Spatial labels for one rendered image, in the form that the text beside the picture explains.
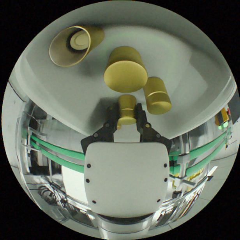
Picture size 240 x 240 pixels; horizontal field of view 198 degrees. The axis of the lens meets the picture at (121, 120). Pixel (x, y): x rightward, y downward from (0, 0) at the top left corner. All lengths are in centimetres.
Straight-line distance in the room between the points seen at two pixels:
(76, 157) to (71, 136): 8
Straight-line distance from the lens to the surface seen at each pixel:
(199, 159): 29
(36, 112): 76
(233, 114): 29
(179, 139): 20
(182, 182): 21
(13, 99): 353
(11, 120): 346
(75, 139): 31
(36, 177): 85
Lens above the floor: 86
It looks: 22 degrees down
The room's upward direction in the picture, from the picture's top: 179 degrees counter-clockwise
